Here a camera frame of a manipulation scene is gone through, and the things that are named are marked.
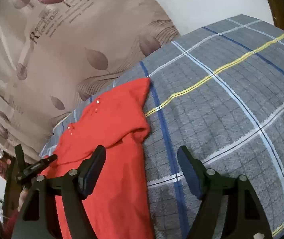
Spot red knit sweater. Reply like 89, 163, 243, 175
43, 78, 154, 238

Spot person's left hand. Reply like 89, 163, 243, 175
17, 189, 29, 212

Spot grey plaid bed sheet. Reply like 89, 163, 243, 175
40, 15, 284, 238

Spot beige leaf print curtain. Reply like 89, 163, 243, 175
0, 0, 179, 162

